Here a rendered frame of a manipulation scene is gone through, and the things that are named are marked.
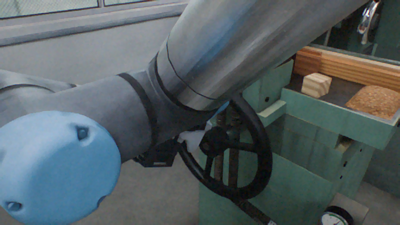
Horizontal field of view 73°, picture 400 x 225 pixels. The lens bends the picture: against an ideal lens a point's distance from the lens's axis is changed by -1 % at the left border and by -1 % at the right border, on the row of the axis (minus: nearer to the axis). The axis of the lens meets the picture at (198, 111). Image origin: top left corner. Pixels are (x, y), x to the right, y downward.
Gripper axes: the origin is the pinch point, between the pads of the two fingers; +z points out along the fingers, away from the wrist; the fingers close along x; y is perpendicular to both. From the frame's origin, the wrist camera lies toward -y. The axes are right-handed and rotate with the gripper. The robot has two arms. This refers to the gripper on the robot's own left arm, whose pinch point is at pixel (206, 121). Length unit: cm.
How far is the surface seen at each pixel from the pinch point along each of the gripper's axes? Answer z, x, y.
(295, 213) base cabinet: 38.7, 8.8, 19.7
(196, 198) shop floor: 79, -54, 56
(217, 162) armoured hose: 19.7, -8.2, 12.1
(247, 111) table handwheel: 4.4, 4.6, -4.0
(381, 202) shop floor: 144, 18, 25
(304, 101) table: 22.4, 6.5, -9.4
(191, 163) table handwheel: 14.1, -11.7, 14.0
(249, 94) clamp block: 12.6, -1.4, -6.9
